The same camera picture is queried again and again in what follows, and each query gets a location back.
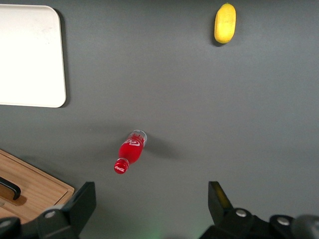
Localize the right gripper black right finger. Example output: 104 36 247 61
199 181 272 239

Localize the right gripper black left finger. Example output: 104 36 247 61
37 181 97 239

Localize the wooden cabinet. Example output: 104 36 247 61
0 148 75 225

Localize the red cola bottle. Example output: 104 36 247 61
114 129 148 175

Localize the cream rectangular tray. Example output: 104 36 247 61
0 4 67 109

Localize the yellow lemon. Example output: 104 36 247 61
214 2 237 44

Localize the wooden drawer with black handle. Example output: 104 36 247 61
0 154 68 225

